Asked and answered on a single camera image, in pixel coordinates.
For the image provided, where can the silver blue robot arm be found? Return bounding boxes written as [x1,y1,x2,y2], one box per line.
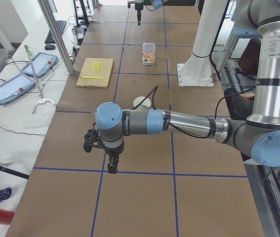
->
[127,0,163,26]
[84,0,280,173]

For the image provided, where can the white round bowl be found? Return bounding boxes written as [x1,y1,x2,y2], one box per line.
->
[133,96,152,107]

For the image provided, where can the blue teach pendant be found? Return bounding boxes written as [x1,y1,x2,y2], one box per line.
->
[21,52,58,78]
[0,73,35,104]

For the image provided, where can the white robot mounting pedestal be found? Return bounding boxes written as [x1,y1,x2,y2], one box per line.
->
[177,0,229,87]

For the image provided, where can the brown egg from bowl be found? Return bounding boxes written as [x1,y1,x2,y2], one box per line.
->
[149,56,155,62]

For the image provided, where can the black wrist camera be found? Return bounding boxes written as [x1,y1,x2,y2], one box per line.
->
[83,122,103,153]

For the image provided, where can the black computer mouse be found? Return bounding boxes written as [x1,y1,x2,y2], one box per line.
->
[44,44,56,50]

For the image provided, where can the clear plastic egg carton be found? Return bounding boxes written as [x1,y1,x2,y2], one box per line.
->
[142,42,156,66]

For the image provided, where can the black keyboard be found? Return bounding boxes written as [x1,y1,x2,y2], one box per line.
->
[44,20,67,44]

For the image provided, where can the seated person in black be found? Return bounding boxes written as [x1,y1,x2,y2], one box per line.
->
[223,81,280,158]

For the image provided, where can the blue teach pendant near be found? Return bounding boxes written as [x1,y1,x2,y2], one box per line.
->
[0,73,35,104]

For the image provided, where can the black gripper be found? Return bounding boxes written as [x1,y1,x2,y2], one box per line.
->
[105,147,124,173]
[127,0,144,26]

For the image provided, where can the blue teach pendant far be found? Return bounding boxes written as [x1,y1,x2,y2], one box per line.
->
[21,52,58,78]

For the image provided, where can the yellow plastic knife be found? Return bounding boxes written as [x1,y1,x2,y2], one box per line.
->
[81,76,104,79]

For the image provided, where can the bamboo cutting board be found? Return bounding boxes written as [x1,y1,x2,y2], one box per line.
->
[76,58,114,88]

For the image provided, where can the aluminium frame post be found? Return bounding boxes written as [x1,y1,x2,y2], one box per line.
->
[38,0,75,75]

